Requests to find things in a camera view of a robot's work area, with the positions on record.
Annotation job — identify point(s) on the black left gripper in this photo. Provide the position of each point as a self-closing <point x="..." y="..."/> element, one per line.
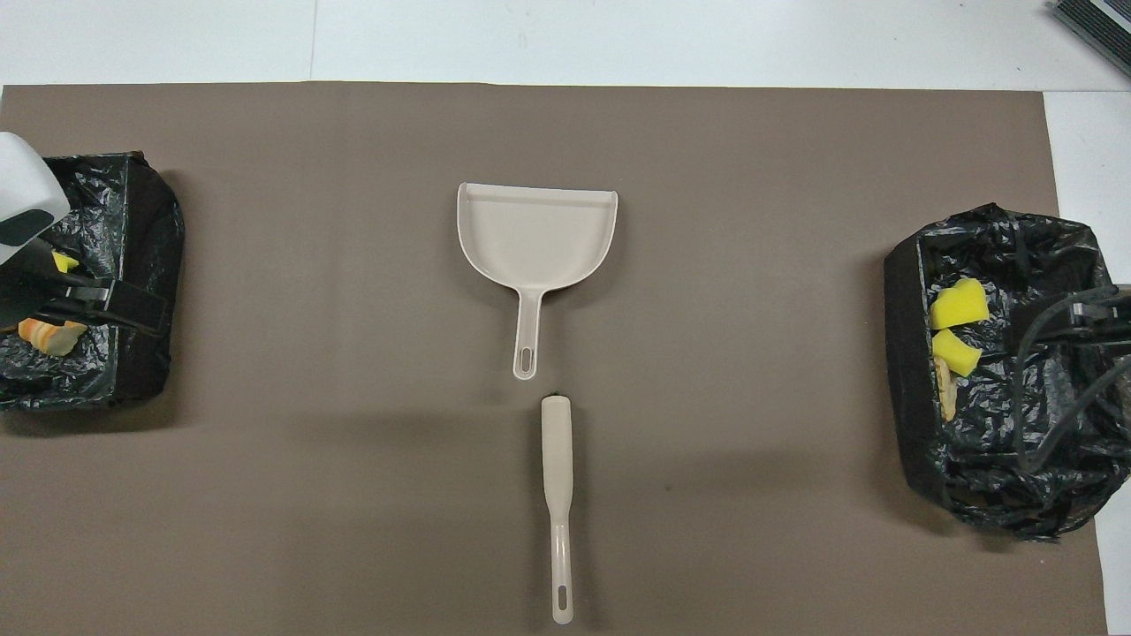
<point x="132" y="307"/>

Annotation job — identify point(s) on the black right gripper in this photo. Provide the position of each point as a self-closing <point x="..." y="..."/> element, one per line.
<point x="1082" y="318"/>

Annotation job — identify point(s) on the notched yellow sponge chunk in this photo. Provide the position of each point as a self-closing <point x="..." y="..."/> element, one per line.
<point x="64" y="261"/>

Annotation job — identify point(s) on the cream sponge scrap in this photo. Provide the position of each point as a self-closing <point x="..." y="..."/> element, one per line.
<point x="53" y="337"/>

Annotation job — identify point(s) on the large yellow sponge chunk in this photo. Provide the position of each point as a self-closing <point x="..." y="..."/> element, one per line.
<point x="960" y="303"/>

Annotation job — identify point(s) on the small yellow sponge chunk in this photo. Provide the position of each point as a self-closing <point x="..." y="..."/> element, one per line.
<point x="956" y="353"/>

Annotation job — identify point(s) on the orange striped sponge scrap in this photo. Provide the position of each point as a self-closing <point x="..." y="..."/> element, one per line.
<point x="945" y="393"/>

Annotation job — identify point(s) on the beige plastic dustpan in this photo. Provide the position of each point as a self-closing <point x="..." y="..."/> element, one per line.
<point x="535" y="234"/>

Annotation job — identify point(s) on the beige hand brush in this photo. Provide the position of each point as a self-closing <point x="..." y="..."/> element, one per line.
<point x="557" y="450"/>

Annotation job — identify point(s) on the black bag lined bin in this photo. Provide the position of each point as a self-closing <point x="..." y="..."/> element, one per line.
<point x="141" y="230"/>
<point x="990" y="442"/>

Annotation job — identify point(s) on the dark grey ribbed device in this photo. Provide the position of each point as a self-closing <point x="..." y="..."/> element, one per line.
<point x="1100" y="22"/>

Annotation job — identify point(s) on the brown paper table mat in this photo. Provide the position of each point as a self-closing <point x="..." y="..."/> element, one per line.
<point x="565" y="115"/>

